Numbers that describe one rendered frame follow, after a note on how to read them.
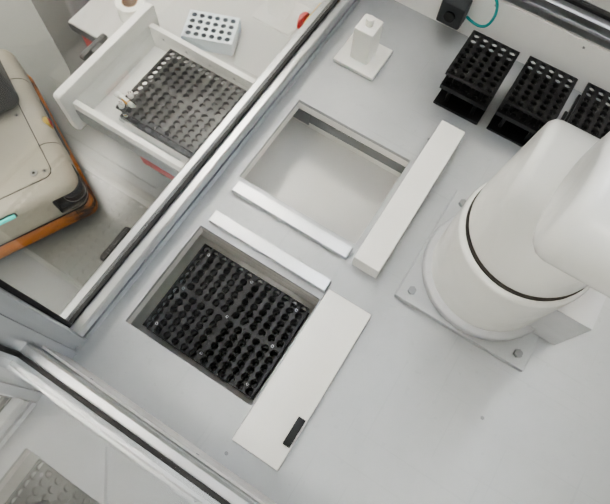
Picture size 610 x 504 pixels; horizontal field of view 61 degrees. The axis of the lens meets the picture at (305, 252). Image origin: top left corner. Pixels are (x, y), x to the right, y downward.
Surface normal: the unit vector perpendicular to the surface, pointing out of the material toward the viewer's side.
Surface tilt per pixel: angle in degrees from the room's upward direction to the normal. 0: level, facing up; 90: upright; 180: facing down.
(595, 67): 90
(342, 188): 0
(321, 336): 0
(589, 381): 0
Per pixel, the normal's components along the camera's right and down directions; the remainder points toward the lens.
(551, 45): -0.54, 0.78
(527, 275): -0.50, 0.65
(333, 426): 0.04, -0.37
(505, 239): -0.72, 0.56
